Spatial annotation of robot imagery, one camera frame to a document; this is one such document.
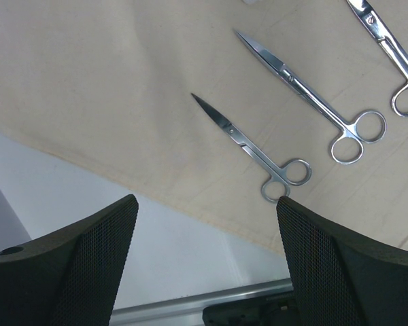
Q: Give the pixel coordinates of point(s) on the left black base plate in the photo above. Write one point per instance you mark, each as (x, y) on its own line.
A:
(268, 310)

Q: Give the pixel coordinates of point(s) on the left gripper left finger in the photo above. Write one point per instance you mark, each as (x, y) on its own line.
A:
(70, 276)

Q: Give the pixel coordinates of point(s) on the beige cloth drape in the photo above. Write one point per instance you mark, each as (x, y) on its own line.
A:
(111, 86)

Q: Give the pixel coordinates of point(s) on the middle long steel scissors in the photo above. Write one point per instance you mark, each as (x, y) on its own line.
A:
(348, 130)

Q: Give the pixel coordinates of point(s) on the left steel scissors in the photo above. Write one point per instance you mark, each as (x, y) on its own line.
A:
(277, 174)

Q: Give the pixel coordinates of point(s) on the small steel scissors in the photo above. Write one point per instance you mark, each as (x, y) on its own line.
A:
(382, 35)

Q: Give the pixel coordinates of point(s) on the aluminium front rail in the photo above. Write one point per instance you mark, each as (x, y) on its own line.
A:
(188, 310)

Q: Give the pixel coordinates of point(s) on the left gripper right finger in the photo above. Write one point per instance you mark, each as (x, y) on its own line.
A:
(341, 277)

